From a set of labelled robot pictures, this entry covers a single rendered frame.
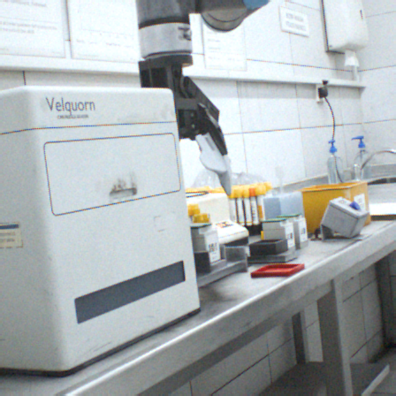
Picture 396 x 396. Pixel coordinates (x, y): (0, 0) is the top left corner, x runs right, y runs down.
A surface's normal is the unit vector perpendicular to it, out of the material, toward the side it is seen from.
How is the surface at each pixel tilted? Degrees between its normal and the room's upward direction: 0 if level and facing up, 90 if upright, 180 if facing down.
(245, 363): 90
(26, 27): 94
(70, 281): 90
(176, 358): 90
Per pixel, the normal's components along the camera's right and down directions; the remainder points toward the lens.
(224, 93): 0.86, -0.07
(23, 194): -0.50, 0.11
